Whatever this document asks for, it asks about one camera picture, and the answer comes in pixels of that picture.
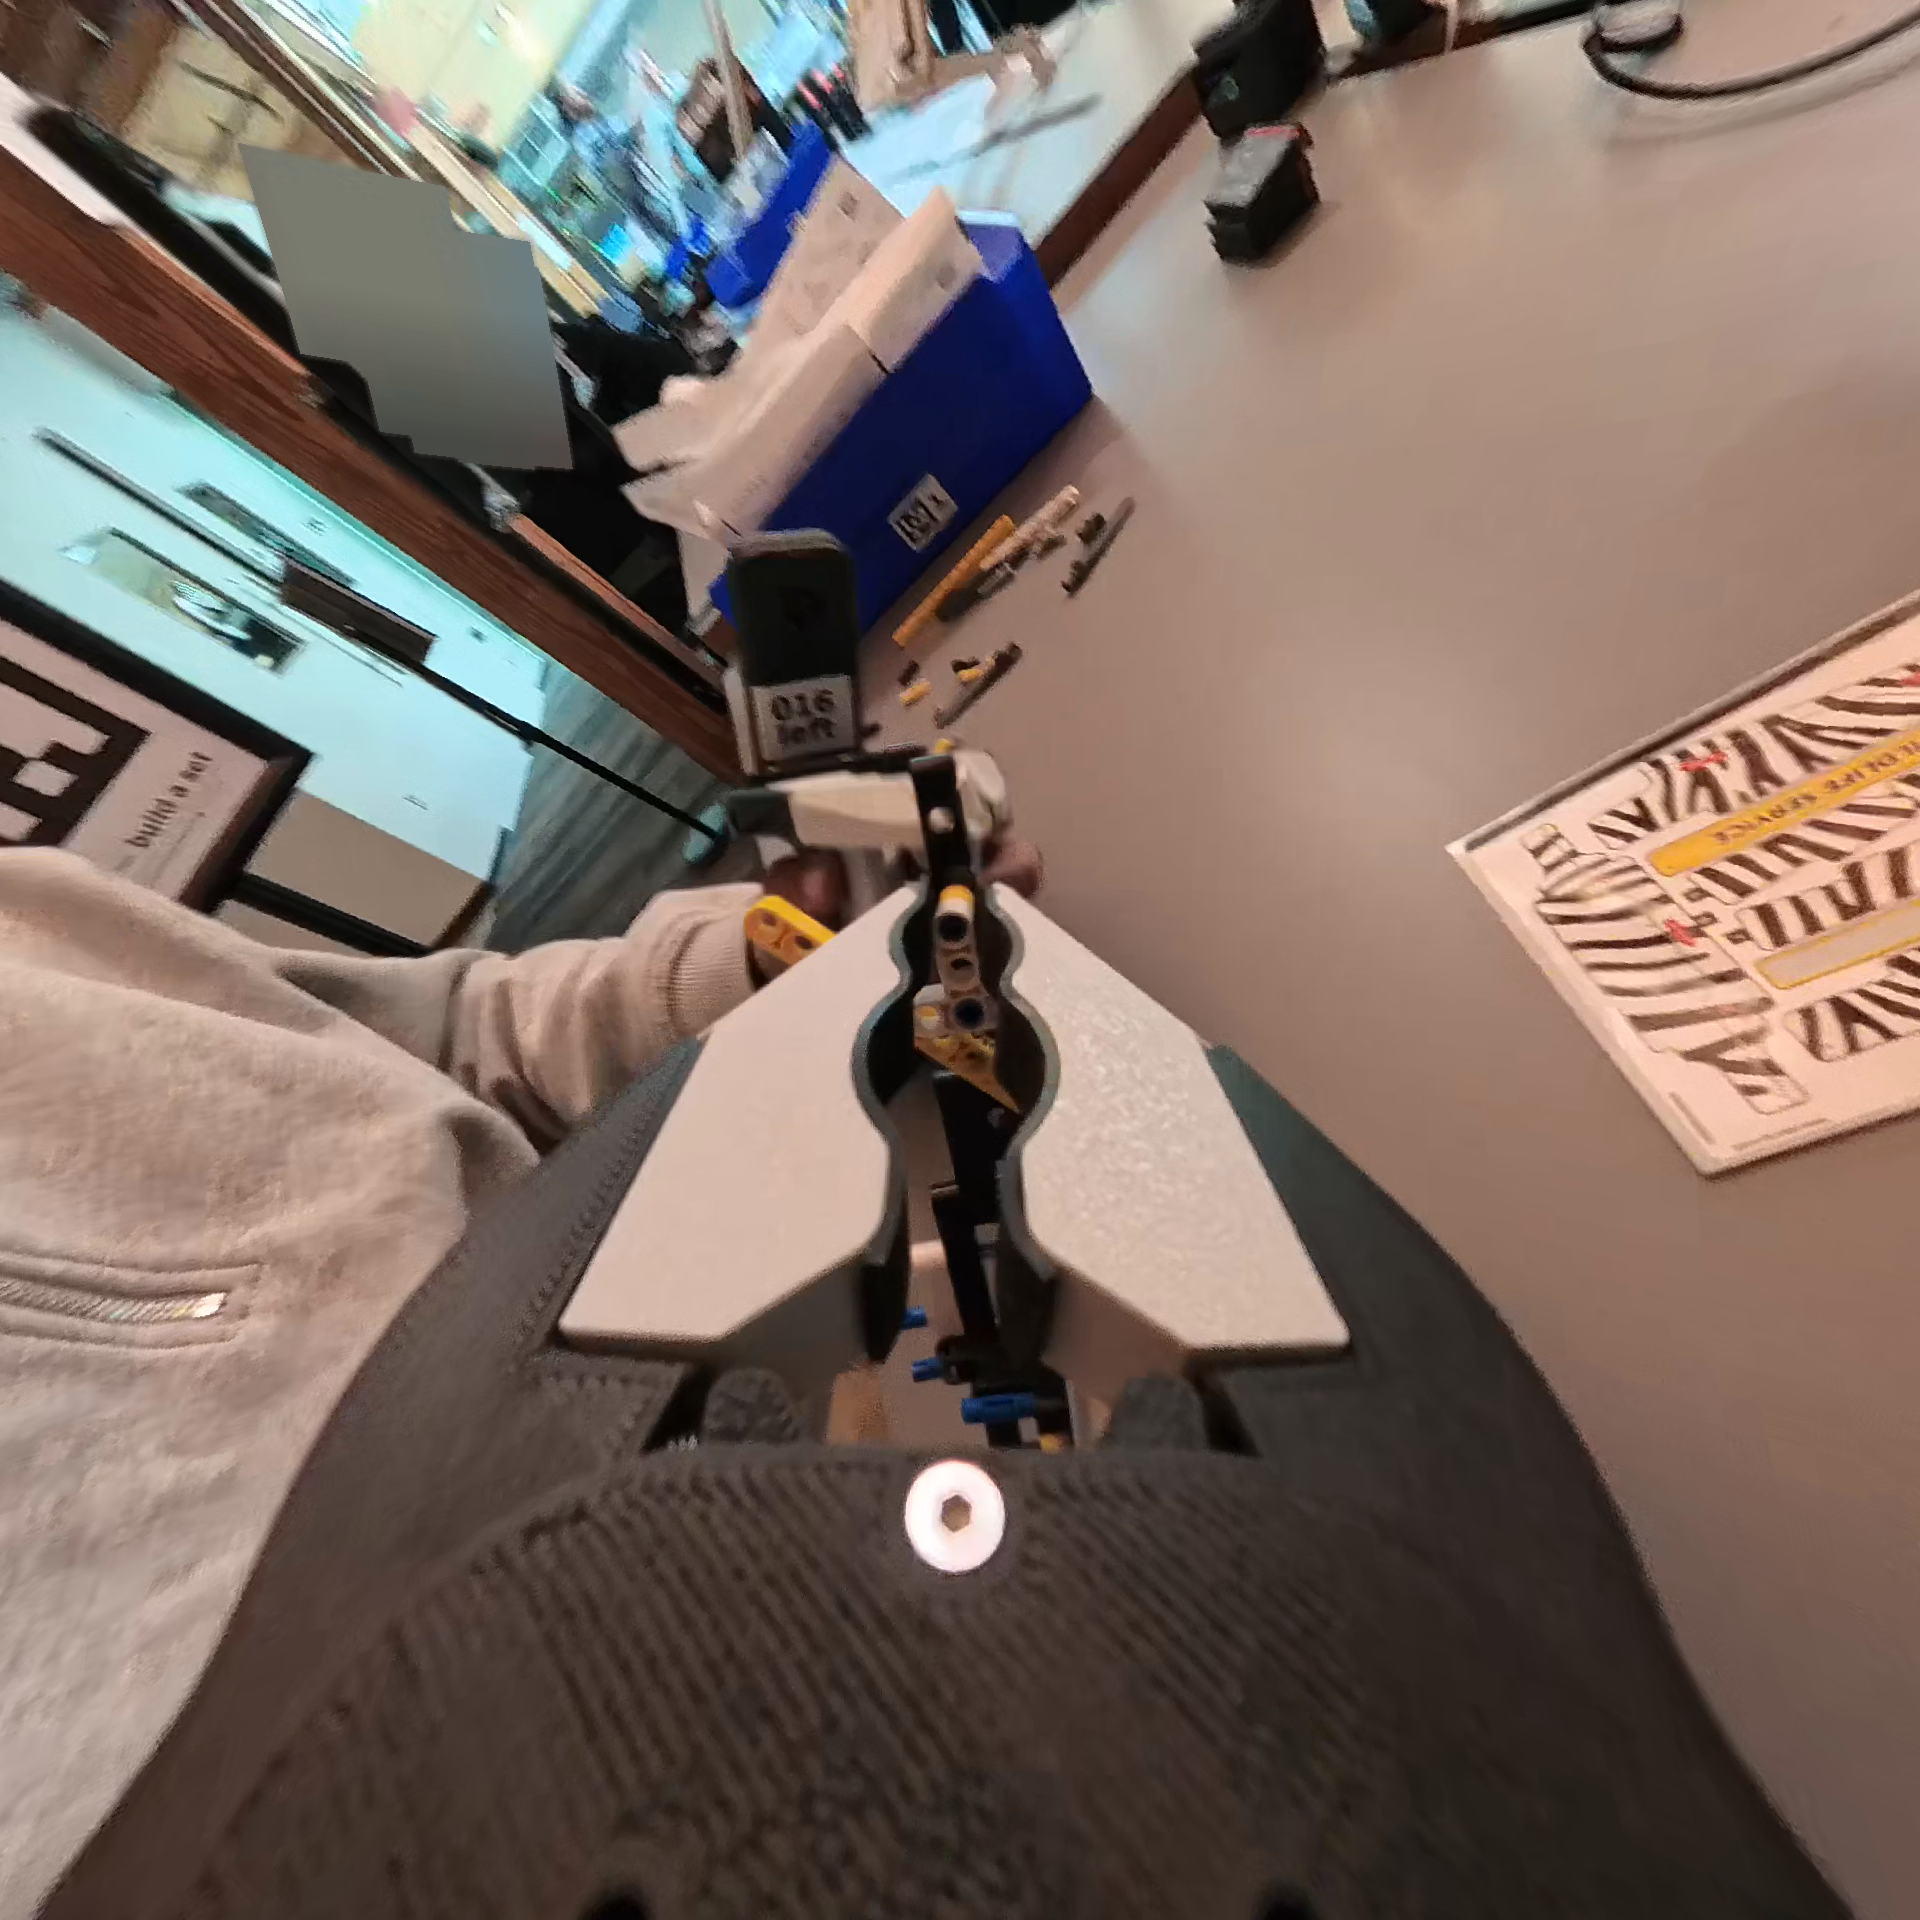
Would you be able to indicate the black yellow lego subassembly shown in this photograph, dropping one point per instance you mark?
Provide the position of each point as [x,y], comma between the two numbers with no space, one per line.
[969,1246]

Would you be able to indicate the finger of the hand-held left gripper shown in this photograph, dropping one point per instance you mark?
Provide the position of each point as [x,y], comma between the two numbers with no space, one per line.
[985,796]
[842,812]

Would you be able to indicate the short yellow lego beam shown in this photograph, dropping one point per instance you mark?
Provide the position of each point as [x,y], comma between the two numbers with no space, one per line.
[788,929]

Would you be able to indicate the person's left forearm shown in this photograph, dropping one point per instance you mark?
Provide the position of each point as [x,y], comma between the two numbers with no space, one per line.
[599,990]

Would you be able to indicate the large dark box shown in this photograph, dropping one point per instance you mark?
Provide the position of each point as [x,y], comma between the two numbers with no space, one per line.
[1262,60]

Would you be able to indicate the wooden rail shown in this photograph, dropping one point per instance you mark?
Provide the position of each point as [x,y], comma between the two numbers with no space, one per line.
[452,528]

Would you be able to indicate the person's left hand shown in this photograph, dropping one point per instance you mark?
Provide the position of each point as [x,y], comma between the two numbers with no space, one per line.
[842,886]

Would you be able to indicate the grey zip sweatshirt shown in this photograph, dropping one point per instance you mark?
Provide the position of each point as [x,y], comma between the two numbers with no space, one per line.
[182,1140]

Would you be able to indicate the long yellow lego beam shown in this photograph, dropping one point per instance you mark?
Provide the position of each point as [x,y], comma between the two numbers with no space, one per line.
[959,583]

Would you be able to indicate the small dark lego piece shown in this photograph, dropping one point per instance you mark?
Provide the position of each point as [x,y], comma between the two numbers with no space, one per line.
[916,686]

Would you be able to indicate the blue storage box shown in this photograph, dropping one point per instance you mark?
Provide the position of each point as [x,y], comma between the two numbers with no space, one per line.
[963,407]

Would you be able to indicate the dark lego axle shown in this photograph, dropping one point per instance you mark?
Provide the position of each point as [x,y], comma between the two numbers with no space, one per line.
[1100,542]

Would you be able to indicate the zebra striped sticker sheet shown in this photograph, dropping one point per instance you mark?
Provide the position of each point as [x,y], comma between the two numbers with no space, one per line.
[1649,933]

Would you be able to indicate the small black box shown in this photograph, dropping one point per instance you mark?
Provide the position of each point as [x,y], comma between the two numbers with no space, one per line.
[1266,193]

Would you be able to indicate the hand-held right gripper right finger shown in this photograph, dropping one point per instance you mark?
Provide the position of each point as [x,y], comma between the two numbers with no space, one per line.
[1170,1200]

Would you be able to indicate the tan grey lego connector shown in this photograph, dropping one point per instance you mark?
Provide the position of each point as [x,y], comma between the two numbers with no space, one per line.
[1034,528]

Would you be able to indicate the framed tag sign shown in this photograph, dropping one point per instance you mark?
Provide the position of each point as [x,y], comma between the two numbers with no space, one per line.
[90,749]

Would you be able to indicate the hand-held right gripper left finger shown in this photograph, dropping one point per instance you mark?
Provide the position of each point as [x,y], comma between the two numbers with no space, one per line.
[749,1171]

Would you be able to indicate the small yellow black lego piece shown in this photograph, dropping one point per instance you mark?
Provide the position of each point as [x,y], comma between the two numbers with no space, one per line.
[979,684]

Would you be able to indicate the white cardboard box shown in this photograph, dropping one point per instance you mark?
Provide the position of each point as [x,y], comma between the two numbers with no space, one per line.
[922,284]
[795,435]

